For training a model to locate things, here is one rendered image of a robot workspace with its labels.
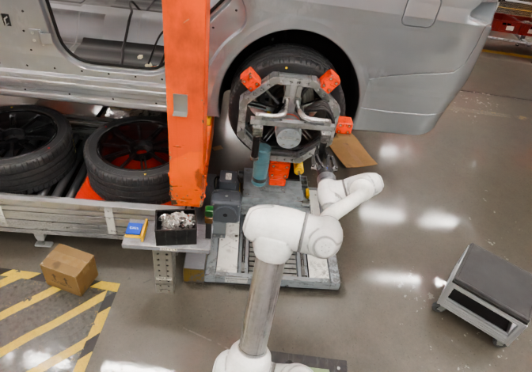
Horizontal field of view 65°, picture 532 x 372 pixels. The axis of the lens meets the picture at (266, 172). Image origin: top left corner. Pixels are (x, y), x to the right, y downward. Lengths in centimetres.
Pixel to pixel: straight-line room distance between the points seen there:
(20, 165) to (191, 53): 133
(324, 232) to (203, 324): 126
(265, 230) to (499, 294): 157
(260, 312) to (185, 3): 112
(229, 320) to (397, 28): 176
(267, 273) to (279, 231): 16
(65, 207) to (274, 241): 148
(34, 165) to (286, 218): 172
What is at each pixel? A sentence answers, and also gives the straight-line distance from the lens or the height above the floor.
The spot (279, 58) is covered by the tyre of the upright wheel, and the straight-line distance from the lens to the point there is 222.
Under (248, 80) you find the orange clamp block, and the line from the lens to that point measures 215.
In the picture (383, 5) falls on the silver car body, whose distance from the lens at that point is 224.
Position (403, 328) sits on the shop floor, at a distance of 263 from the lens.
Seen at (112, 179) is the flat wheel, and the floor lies 48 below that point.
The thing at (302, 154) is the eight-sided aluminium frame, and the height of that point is 64.
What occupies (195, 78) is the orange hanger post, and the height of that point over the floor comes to 126.
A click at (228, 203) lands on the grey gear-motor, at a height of 40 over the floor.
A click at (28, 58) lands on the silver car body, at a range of 262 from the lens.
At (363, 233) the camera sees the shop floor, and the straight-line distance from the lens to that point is 298.
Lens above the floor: 209
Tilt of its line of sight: 40 degrees down
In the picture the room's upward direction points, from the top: 9 degrees clockwise
